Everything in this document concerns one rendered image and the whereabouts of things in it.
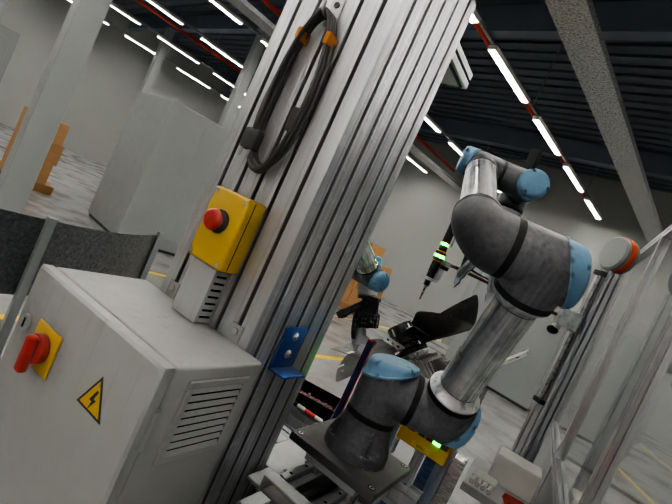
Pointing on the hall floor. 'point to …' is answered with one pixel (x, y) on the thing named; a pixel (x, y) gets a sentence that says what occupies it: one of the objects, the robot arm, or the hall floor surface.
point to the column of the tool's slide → (539, 425)
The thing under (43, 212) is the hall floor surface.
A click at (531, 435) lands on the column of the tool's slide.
